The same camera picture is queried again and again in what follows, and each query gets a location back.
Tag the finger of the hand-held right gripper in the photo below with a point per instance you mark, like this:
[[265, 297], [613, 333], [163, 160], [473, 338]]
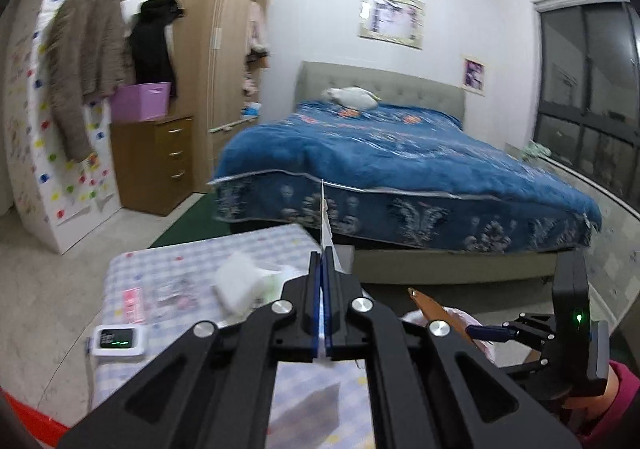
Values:
[[487, 333], [525, 370]]

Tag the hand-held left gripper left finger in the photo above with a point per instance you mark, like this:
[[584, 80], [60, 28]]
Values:
[[300, 309]]

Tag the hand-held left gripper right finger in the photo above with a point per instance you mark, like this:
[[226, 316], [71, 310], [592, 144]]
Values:
[[345, 309]]

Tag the bin with pink bag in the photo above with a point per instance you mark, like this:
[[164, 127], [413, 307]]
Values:
[[457, 316]]

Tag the white printed packaging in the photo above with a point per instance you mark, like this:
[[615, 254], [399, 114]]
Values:
[[327, 229]]

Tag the person's right forearm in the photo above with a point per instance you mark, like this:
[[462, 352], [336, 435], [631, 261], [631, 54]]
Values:
[[627, 404]]

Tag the person's right hand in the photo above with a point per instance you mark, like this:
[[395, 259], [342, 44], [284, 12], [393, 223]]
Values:
[[587, 414]]

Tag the green floor mat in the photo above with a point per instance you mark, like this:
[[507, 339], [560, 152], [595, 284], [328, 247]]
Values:
[[195, 221]]

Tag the blue checked tablecloth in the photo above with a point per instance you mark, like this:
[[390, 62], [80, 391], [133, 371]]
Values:
[[160, 254]]

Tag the pale green cloth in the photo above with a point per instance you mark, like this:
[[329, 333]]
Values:
[[536, 150]]

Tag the pink printed packet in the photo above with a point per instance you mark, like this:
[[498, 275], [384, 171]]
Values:
[[134, 304]]

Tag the white pocket router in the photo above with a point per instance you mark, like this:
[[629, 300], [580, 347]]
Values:
[[120, 339]]

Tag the white pillow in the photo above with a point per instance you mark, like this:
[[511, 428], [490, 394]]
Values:
[[352, 98]]

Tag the wooden drawer cabinet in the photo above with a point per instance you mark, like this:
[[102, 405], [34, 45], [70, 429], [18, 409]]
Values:
[[145, 164]]

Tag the dark framed window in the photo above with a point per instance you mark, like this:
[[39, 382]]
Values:
[[585, 79]]

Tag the purple plastic basket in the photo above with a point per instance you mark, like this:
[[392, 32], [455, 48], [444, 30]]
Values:
[[140, 101]]

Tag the pink hanging garment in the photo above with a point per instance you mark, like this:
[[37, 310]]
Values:
[[257, 29]]

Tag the red plastic stool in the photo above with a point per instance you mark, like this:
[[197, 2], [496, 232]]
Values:
[[30, 421]]

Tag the light wooden wardrobe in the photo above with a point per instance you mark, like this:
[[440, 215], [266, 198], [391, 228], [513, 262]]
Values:
[[200, 29]]

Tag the black jacket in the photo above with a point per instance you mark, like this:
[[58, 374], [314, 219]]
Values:
[[150, 49]]

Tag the white polka dot cabinet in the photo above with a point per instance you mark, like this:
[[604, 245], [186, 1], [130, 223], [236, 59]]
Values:
[[35, 154]]

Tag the brown quilted jacket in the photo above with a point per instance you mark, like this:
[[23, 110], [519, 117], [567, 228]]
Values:
[[82, 59]]

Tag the grey upholstered bed frame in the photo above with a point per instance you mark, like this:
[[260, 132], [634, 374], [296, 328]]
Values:
[[390, 79]]

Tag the small wall picture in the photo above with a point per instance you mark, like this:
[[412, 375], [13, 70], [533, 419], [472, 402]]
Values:
[[473, 73]]

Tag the large wall poster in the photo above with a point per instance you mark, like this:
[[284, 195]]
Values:
[[390, 19]]

